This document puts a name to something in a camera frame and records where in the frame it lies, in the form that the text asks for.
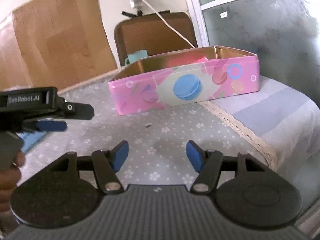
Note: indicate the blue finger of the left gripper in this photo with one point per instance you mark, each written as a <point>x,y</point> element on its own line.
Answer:
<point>51,126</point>

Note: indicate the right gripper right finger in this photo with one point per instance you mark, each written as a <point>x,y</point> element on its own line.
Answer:
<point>207,164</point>

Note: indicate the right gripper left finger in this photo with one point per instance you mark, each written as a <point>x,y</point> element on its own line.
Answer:
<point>106,164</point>

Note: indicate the person's left hand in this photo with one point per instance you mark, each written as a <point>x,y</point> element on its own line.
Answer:
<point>9,180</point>

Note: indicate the grey floral tablecloth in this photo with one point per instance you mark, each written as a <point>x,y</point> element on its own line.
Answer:
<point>157,139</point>

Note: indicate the wood-pattern cardboard panel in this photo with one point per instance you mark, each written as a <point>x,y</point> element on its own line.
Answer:
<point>54,43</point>

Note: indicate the pink macaron tin box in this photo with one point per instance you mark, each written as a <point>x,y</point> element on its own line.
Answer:
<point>149,83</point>

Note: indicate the teal plastic mug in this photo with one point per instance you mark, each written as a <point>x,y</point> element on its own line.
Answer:
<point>131,58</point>

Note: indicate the brown wooden chair back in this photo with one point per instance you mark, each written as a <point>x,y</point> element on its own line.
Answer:
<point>151,34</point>

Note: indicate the frosted glass door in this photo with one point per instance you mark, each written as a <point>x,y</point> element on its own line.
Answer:
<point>283,33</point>

